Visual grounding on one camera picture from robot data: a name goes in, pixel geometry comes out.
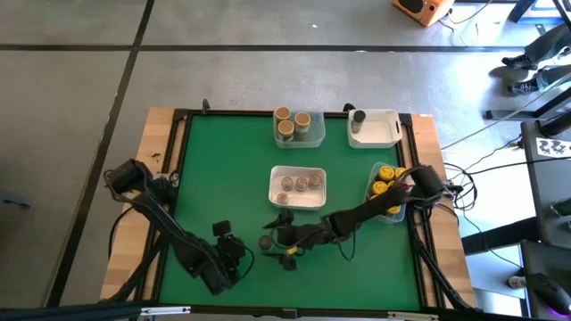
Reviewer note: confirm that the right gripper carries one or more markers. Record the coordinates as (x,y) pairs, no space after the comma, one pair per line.
(303,236)

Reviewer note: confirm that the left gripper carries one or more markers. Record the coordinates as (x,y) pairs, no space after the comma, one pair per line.
(232,252)

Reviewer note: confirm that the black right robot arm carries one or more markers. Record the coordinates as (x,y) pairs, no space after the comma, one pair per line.
(379,207)

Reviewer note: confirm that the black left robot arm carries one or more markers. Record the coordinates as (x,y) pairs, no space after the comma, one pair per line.
(169,232)

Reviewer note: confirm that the white plastic bin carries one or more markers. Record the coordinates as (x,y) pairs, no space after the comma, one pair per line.
(303,203)

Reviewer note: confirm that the green table mat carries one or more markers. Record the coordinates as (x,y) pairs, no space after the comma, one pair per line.
(232,156)

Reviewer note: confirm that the clear plastic bin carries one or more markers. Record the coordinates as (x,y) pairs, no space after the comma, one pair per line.
(369,207)
(314,139)

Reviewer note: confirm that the black clamp knob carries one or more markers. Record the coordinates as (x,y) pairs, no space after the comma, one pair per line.
(349,107)
(205,104)

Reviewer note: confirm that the black horizontal bar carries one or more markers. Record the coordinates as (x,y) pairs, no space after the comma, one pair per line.
(67,312)

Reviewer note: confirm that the white power adapter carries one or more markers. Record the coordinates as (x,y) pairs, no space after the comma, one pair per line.
(517,282)

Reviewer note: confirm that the dark grey desk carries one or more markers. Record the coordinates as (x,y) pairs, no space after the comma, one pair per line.
(548,187)
(535,258)

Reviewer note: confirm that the black stand foot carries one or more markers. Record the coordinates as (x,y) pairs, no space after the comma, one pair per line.
(513,114)

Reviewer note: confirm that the orange speaker box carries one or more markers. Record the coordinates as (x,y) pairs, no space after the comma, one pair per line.
(421,10)

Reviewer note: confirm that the black computer mouse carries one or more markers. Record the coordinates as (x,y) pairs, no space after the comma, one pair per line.
(551,292)

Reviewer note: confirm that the person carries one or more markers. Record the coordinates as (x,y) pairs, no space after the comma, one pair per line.
(522,87)

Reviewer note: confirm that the white paper with black marks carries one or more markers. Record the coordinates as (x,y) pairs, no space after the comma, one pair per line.
(553,147)

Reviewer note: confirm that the silver metal bracket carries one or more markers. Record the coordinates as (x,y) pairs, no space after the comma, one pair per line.
(412,315)
(165,310)

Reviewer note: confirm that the black table frame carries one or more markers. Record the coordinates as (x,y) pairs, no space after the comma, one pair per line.
(250,112)

